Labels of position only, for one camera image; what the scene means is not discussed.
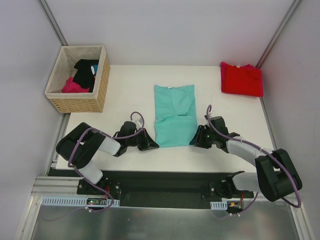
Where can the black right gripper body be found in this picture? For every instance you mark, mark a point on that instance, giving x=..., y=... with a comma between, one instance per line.
x=201, y=138

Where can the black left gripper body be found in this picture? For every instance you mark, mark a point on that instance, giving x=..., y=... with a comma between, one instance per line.
x=144, y=140

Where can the teal t shirt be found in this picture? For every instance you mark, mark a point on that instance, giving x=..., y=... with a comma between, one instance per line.
x=175, y=115

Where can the woven wicker basket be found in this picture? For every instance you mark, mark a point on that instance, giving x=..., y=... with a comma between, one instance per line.
x=88, y=102

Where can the red t shirt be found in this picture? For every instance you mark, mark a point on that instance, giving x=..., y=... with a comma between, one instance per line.
x=245, y=80

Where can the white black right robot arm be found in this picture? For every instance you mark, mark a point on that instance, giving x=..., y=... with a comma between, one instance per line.
x=275, y=176

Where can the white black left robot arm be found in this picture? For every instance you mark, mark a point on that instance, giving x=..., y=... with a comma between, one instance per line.
x=81, y=144

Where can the black t shirt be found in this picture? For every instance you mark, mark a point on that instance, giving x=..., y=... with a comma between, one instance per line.
x=86, y=73

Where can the magenta t shirt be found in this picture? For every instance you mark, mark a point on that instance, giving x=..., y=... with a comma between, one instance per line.
x=72, y=87

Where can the right white cable duct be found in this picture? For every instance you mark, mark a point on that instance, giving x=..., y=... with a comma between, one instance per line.
x=219, y=205

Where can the white cable duct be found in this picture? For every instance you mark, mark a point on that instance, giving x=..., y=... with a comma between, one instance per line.
x=66, y=201
x=219, y=205

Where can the aluminium rail left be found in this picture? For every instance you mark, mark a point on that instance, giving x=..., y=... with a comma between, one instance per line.
x=55, y=185

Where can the left aluminium frame post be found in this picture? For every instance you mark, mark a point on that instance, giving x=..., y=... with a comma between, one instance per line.
x=53, y=22

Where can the aluminium frame post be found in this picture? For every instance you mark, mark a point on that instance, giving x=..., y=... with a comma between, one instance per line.
x=295, y=4
x=53, y=22

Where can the left white cable duct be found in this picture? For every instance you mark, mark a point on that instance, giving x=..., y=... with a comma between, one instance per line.
x=66, y=201

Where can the right aluminium frame post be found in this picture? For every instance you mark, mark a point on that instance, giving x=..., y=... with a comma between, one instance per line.
x=295, y=4

